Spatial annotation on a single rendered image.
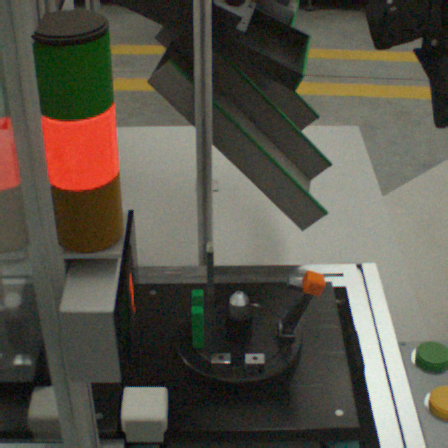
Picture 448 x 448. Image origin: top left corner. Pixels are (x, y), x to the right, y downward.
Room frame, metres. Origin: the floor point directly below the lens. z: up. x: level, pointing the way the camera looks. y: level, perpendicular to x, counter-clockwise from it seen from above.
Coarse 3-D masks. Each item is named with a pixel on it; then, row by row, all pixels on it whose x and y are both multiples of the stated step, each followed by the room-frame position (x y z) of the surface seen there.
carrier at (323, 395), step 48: (144, 288) 0.76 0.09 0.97; (192, 288) 0.76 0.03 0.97; (240, 288) 0.76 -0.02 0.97; (288, 288) 0.76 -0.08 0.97; (144, 336) 0.67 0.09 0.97; (192, 336) 0.65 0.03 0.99; (240, 336) 0.64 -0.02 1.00; (288, 336) 0.64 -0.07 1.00; (336, 336) 0.67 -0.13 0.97; (144, 384) 0.60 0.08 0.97; (192, 384) 0.60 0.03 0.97; (240, 384) 0.58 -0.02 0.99; (288, 384) 0.60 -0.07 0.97; (336, 384) 0.60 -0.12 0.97; (144, 432) 0.53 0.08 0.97; (192, 432) 0.53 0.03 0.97; (240, 432) 0.53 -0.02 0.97; (288, 432) 0.53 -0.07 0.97; (336, 432) 0.53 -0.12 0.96
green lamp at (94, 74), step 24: (48, 48) 0.44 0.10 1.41; (72, 48) 0.44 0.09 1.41; (96, 48) 0.45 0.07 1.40; (48, 72) 0.44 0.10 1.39; (72, 72) 0.44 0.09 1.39; (96, 72) 0.44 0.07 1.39; (48, 96) 0.44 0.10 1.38; (72, 96) 0.44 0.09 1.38; (96, 96) 0.44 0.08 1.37; (72, 120) 0.44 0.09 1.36
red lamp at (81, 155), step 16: (112, 112) 0.46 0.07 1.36; (48, 128) 0.44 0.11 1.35; (64, 128) 0.44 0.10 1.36; (80, 128) 0.44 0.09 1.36; (96, 128) 0.44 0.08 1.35; (112, 128) 0.45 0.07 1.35; (48, 144) 0.44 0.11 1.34; (64, 144) 0.44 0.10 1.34; (80, 144) 0.44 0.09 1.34; (96, 144) 0.44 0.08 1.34; (112, 144) 0.45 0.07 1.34; (48, 160) 0.44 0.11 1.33; (64, 160) 0.44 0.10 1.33; (80, 160) 0.44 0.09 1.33; (96, 160) 0.44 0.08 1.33; (112, 160) 0.45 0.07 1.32; (64, 176) 0.44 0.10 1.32; (80, 176) 0.44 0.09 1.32; (96, 176) 0.44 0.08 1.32; (112, 176) 0.45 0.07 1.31
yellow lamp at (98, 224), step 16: (64, 192) 0.44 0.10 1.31; (80, 192) 0.44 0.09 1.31; (96, 192) 0.44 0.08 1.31; (112, 192) 0.45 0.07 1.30; (64, 208) 0.44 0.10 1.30; (80, 208) 0.44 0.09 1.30; (96, 208) 0.44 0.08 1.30; (112, 208) 0.45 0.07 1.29; (64, 224) 0.44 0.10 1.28; (80, 224) 0.44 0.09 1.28; (96, 224) 0.44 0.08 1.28; (112, 224) 0.45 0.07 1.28; (64, 240) 0.44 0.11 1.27; (80, 240) 0.44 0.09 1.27; (96, 240) 0.44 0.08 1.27; (112, 240) 0.45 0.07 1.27
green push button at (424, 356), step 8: (424, 344) 0.65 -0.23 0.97; (432, 344) 0.65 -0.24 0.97; (440, 344) 0.65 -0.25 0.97; (416, 352) 0.64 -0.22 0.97; (424, 352) 0.64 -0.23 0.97; (432, 352) 0.64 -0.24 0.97; (440, 352) 0.64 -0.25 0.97; (416, 360) 0.64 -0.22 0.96; (424, 360) 0.63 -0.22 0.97; (432, 360) 0.63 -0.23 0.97; (440, 360) 0.63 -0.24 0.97; (424, 368) 0.63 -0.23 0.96; (432, 368) 0.62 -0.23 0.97; (440, 368) 0.62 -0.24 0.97
